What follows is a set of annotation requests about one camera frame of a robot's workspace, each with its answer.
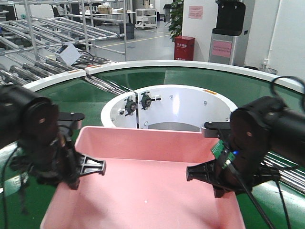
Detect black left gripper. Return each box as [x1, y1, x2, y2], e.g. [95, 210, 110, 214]
[14, 128, 106, 190]

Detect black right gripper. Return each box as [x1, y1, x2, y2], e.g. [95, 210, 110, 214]
[186, 143, 280, 198]

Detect pink plastic bin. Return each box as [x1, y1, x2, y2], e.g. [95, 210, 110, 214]
[41, 126, 244, 229]

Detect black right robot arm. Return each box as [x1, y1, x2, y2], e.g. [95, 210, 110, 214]
[186, 96, 305, 198]

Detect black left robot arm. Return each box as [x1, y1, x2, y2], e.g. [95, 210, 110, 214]
[0, 84, 106, 189]

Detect green circular conveyor belt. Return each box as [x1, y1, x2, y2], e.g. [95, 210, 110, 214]
[6, 67, 305, 229]

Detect white electrical control box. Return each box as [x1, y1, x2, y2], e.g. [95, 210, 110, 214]
[55, 42, 81, 66]

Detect red fire extinguisher cabinet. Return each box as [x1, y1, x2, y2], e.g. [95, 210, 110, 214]
[174, 36, 195, 61]

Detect steel roller conveyor rack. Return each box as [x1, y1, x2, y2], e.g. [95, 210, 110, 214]
[0, 0, 137, 86]

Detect green potted plant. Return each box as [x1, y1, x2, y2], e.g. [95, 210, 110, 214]
[168, 0, 184, 42]

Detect grey kiosk with black hood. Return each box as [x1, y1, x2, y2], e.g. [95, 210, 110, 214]
[209, 0, 246, 65]

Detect white wheeled cart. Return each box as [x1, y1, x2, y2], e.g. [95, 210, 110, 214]
[135, 9, 157, 30]

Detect black cable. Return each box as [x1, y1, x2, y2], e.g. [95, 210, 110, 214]
[228, 164, 293, 229]

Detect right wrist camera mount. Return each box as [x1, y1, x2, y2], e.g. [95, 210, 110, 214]
[202, 121, 231, 140]

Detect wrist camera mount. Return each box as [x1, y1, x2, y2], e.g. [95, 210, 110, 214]
[202, 121, 231, 140]
[58, 112, 85, 130]

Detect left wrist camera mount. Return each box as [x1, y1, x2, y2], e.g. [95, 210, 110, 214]
[58, 112, 85, 130]

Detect white inner conveyor ring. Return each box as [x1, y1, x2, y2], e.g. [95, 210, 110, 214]
[100, 84, 239, 132]

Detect white outer conveyor rail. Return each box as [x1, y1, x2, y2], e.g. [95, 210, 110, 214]
[22, 60, 305, 94]

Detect pink wall notice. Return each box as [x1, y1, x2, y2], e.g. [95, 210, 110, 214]
[188, 6, 203, 20]

